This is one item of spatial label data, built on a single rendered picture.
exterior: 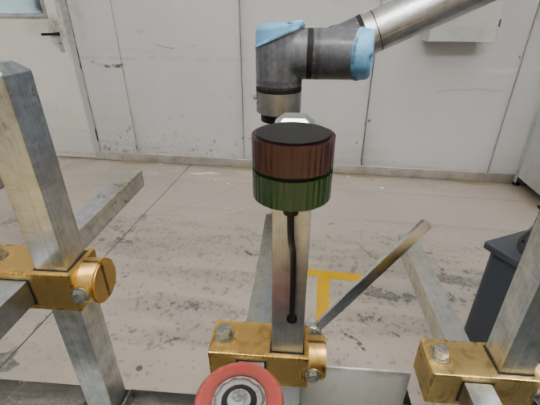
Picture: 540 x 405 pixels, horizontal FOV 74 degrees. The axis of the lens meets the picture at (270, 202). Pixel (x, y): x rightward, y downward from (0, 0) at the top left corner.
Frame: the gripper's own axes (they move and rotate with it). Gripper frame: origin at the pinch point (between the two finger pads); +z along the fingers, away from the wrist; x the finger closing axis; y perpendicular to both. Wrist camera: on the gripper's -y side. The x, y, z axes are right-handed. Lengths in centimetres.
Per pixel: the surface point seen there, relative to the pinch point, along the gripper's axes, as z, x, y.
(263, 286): -3.3, 0.7, -31.3
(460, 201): 83, -128, 168
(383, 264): -10.8, -14.4, -35.2
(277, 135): -31, -2, -47
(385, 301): 83, -50, 60
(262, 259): -3.2, 1.4, -24.8
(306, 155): -30, -4, -49
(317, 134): -31, -4, -47
